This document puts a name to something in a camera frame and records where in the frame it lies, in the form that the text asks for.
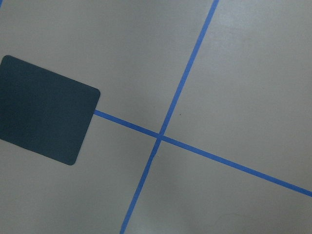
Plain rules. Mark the black mouse pad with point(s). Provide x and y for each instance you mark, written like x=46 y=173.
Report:
x=44 y=112

